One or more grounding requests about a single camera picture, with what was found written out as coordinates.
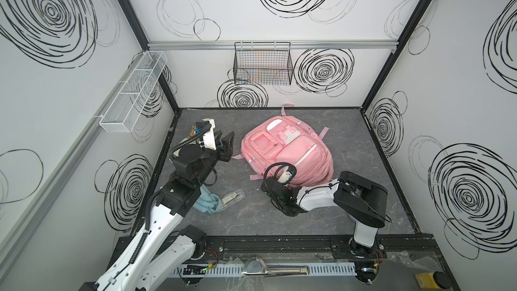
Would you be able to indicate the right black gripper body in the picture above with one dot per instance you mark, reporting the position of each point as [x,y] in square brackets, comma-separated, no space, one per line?
[272,188]

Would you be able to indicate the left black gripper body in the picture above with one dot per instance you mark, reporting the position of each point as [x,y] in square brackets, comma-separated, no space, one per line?
[222,145]

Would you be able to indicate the light blue pencil pouch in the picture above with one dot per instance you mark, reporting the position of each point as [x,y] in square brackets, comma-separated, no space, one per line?
[208,202]

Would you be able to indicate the pink student backpack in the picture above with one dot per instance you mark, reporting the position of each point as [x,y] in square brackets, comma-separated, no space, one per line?
[287,139]

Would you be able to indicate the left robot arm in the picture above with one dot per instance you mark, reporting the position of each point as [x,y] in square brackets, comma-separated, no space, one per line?
[142,265]

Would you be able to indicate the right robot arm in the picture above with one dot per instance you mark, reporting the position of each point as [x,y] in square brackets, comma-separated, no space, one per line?
[362,199]

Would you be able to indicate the orange green food packet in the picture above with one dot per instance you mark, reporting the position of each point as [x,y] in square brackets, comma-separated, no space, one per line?
[196,129]

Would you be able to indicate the clear plastic packet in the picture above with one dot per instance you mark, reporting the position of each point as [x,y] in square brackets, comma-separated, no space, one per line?
[231,198]

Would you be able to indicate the yellow black button box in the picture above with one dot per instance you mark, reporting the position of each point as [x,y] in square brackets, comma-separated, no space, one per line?
[433,280]

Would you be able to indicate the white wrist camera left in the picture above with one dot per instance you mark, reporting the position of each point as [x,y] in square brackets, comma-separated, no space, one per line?
[207,138]

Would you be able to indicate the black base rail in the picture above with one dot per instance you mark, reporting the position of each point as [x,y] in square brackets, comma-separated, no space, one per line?
[337,245]

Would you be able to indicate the white mesh wall shelf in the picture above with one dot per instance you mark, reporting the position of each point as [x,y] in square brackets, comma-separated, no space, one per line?
[129,103]

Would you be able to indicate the white slotted cable duct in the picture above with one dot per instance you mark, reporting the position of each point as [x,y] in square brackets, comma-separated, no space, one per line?
[241,270]

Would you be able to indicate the black wire wall basket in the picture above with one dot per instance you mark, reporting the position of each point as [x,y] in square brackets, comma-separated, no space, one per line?
[263,63]

